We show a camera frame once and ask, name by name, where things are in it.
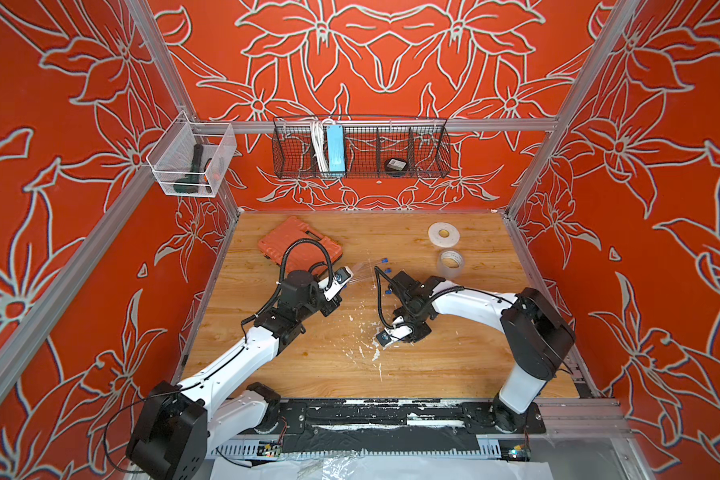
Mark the clear acrylic wall box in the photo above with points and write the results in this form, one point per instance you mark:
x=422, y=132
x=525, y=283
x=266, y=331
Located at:
x=191, y=159

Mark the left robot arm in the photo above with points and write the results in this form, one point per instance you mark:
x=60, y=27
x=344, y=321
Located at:
x=181, y=423

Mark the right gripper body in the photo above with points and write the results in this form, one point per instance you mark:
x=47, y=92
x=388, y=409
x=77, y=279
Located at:
x=414, y=332

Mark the clear packing tape roll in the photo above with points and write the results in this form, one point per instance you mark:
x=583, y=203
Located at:
x=450, y=264

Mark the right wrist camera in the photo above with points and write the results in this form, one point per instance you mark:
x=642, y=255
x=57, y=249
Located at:
x=387, y=337

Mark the black wire basket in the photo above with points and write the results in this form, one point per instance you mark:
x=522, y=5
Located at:
x=300, y=151

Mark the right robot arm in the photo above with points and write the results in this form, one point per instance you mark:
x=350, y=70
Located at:
x=538, y=337

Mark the dark green tool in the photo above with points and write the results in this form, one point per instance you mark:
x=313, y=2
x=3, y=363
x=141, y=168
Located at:
x=189, y=183

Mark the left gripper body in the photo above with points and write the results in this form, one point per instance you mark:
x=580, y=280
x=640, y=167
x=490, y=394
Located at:
x=318, y=303

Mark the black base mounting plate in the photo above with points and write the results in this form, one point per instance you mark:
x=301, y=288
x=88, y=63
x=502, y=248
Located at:
x=399, y=426

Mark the white foam tape roll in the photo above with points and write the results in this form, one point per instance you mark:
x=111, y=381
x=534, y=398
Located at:
x=443, y=235

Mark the light blue box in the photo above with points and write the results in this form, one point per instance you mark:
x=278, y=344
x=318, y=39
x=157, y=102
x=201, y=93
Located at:
x=336, y=149

